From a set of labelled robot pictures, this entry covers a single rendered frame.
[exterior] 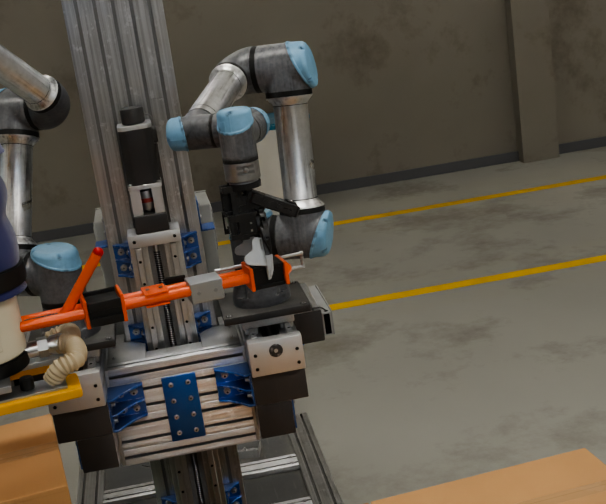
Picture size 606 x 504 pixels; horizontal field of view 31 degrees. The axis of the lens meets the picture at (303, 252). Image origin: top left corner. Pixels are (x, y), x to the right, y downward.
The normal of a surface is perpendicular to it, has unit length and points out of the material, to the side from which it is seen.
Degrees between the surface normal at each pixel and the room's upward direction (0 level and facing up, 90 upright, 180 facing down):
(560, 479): 0
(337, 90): 90
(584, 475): 0
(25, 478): 0
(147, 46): 90
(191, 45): 90
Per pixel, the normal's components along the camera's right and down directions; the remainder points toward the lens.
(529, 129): 0.15, 0.25
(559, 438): -0.14, -0.95
